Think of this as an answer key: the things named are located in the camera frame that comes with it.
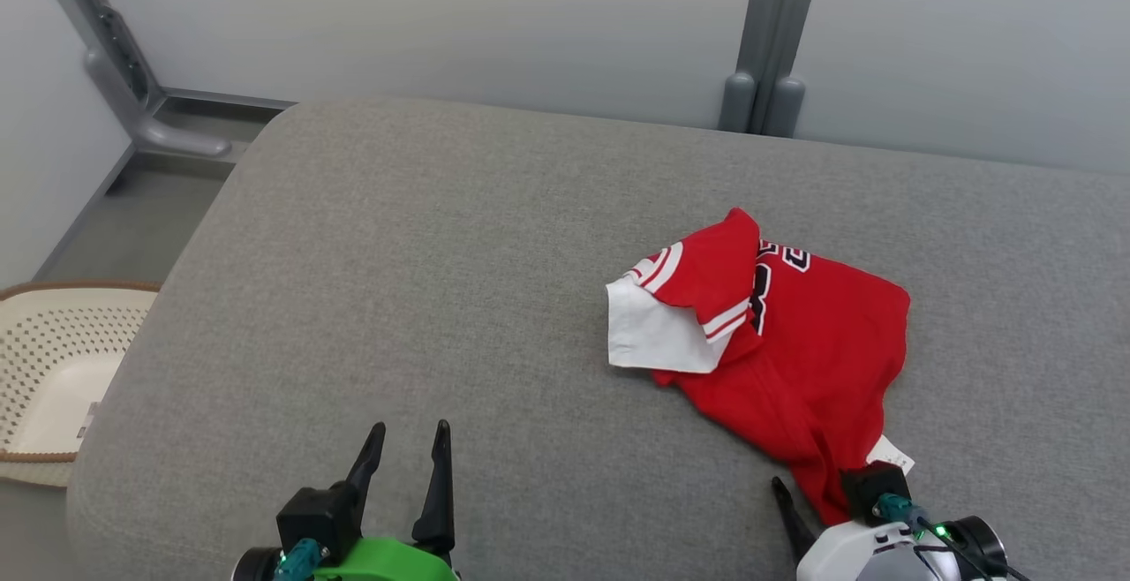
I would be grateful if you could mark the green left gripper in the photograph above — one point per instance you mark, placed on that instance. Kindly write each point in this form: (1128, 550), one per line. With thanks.
(388, 562)

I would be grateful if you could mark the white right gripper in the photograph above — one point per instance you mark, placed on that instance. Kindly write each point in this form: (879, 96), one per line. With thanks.
(874, 554)

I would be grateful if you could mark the red and white jersey garment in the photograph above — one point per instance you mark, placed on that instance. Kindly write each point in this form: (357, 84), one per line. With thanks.
(812, 360)

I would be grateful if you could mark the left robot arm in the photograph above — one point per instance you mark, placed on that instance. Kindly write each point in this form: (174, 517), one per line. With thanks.
(254, 566)

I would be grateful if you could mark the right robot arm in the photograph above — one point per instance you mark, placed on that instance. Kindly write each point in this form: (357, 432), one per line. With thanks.
(982, 546)

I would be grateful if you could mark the cream perforated laundry basket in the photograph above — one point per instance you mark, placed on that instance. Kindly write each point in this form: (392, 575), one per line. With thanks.
(53, 378)

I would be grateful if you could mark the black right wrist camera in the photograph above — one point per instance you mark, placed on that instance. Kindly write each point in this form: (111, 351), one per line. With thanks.
(874, 486)

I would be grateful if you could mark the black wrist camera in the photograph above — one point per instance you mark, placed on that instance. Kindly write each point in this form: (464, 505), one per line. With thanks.
(313, 515)
(874, 486)

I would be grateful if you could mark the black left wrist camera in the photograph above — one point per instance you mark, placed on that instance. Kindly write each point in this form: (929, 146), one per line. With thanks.
(313, 515)

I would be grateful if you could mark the grey double partition post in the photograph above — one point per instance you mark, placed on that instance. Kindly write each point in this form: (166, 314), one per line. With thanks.
(772, 33)

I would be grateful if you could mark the grey slanted partition post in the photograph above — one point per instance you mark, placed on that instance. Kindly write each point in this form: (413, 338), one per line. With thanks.
(124, 78)

